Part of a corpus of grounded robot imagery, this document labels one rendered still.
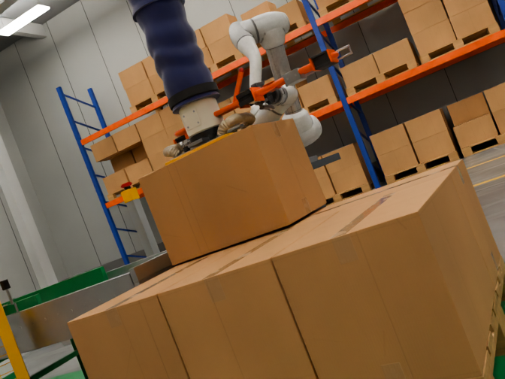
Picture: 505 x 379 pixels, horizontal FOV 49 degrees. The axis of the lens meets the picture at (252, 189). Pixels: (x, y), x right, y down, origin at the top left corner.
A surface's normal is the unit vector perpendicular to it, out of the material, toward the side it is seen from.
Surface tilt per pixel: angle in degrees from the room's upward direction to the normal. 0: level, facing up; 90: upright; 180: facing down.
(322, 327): 90
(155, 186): 90
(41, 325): 90
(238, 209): 90
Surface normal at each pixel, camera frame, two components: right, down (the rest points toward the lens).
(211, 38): -0.38, 0.15
